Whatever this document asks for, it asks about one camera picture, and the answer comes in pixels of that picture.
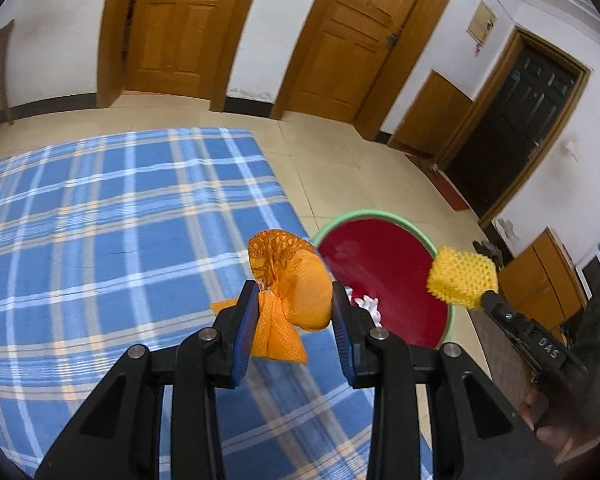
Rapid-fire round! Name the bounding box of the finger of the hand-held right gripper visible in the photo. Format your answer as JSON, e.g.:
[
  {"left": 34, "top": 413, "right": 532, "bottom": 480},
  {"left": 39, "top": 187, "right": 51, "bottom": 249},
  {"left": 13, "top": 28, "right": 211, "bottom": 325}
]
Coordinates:
[{"left": 479, "top": 290, "right": 536, "bottom": 346}]

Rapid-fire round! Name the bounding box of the black door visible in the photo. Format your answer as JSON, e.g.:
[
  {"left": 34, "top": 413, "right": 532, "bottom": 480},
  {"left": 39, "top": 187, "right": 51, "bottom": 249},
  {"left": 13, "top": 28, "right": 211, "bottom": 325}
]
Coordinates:
[{"left": 437, "top": 27, "right": 592, "bottom": 228}]

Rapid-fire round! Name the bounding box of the beige wall fuse box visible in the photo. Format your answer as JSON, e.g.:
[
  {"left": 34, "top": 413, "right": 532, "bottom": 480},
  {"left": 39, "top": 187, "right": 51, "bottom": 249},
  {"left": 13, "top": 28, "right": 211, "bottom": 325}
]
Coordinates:
[{"left": 466, "top": 1, "right": 498, "bottom": 46}]

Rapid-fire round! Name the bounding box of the wooden door with metal handle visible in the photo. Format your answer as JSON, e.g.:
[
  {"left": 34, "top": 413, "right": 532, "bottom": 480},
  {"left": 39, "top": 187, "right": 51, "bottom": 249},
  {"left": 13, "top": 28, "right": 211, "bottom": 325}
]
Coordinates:
[{"left": 275, "top": 0, "right": 466, "bottom": 141}]

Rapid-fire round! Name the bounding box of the white tissue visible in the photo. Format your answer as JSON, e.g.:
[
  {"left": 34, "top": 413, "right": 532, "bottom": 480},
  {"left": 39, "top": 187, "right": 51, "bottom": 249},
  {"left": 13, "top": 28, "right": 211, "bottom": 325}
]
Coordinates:
[{"left": 346, "top": 286, "right": 385, "bottom": 330}]

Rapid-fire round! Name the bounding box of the blue plaid tablecloth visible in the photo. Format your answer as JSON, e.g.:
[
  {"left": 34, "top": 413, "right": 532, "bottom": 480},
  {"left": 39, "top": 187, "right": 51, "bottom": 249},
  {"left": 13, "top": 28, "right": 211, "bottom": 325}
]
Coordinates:
[{"left": 0, "top": 127, "right": 433, "bottom": 480}]

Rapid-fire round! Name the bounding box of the person's right hand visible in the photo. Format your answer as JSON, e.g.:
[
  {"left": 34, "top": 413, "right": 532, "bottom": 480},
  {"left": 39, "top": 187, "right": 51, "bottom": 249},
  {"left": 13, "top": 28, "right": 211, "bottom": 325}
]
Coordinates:
[{"left": 520, "top": 390, "right": 581, "bottom": 463}]

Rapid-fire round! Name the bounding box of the red basin with green rim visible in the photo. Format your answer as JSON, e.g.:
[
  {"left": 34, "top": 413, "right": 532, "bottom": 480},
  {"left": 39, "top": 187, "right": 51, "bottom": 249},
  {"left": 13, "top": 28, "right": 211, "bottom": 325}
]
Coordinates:
[{"left": 311, "top": 210, "right": 456, "bottom": 351}]

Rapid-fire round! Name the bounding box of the wooden cabinet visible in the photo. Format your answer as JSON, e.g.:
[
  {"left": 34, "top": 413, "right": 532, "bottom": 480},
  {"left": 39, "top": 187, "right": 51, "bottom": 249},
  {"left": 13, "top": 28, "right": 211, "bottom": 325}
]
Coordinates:
[{"left": 497, "top": 227, "right": 588, "bottom": 343}]

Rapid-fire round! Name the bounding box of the red doormat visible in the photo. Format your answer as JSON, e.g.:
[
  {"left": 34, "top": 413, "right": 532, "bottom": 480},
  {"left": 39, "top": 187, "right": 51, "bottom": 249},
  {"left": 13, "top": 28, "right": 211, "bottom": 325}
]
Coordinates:
[{"left": 404, "top": 152, "right": 473, "bottom": 211}]

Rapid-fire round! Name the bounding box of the plain wooden door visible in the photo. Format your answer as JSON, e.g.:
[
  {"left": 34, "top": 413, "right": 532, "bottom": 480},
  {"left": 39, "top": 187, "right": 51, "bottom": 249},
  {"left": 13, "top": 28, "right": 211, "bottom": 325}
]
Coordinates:
[{"left": 97, "top": 0, "right": 271, "bottom": 111}]

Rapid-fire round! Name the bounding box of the grey floor mat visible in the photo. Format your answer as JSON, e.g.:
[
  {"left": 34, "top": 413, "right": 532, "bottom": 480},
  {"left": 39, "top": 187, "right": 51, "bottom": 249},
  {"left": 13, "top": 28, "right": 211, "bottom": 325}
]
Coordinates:
[{"left": 472, "top": 310, "right": 538, "bottom": 411}]

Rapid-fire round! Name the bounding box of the yellow knitted cloth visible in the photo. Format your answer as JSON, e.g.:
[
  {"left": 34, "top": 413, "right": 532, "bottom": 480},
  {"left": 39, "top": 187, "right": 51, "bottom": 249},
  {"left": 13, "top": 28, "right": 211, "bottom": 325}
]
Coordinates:
[{"left": 426, "top": 246, "right": 500, "bottom": 311}]

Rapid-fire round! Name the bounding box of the white framed board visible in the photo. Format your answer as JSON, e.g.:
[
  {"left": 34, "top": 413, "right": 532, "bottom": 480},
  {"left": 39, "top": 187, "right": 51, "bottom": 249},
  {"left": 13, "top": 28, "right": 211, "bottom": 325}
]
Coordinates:
[{"left": 577, "top": 252, "right": 600, "bottom": 306}]

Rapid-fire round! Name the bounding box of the low wooden wall panel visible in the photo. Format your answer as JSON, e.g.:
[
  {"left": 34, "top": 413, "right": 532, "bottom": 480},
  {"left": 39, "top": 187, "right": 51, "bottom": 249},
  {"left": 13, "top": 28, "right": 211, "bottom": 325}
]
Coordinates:
[{"left": 390, "top": 70, "right": 476, "bottom": 158}]

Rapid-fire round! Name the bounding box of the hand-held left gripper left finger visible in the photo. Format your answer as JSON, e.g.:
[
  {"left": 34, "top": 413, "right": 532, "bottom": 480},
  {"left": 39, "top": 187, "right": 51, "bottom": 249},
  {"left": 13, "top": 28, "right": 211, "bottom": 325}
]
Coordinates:
[{"left": 34, "top": 280, "right": 261, "bottom": 480}]

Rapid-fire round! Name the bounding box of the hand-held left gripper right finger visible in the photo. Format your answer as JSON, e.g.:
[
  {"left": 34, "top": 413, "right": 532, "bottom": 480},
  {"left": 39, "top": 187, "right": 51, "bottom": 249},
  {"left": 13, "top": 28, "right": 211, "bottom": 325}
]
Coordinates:
[{"left": 331, "top": 280, "right": 561, "bottom": 480}]

